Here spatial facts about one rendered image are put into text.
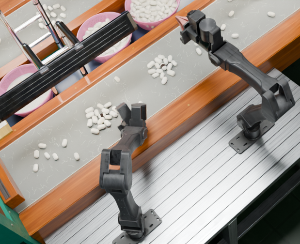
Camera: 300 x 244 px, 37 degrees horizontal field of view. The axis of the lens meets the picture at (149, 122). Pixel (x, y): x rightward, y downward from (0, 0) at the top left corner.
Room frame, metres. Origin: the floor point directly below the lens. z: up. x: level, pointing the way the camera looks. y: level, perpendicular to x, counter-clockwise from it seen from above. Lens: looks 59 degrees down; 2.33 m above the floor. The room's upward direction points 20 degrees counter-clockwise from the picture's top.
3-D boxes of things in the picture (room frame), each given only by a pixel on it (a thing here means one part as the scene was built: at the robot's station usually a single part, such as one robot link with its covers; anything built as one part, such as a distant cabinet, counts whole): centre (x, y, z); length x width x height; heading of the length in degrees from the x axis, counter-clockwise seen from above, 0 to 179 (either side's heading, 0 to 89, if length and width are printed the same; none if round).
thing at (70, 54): (1.11, 0.22, 1.08); 0.62 x 0.08 x 0.07; 108
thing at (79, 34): (1.46, 0.06, 0.72); 0.27 x 0.27 x 0.10
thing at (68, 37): (1.19, 0.25, 0.90); 0.20 x 0.19 x 0.45; 108
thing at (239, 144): (0.77, -0.37, 0.71); 0.20 x 0.07 x 0.08; 111
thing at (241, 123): (0.78, -0.36, 0.77); 0.09 x 0.06 x 0.06; 111
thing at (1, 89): (1.32, 0.47, 0.72); 0.27 x 0.27 x 0.10
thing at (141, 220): (0.56, 0.19, 0.77); 0.09 x 0.06 x 0.06; 65
